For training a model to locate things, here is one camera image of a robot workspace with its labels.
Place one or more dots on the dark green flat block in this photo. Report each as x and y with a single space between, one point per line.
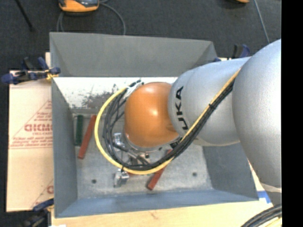
79 129

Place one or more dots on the brown cardboard board, red print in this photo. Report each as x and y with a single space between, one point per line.
28 164

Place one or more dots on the red-brown flat block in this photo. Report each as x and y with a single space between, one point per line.
154 180
87 137

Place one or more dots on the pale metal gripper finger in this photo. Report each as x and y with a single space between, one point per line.
125 177
117 180

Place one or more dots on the grey metal bin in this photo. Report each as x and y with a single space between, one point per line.
132 58

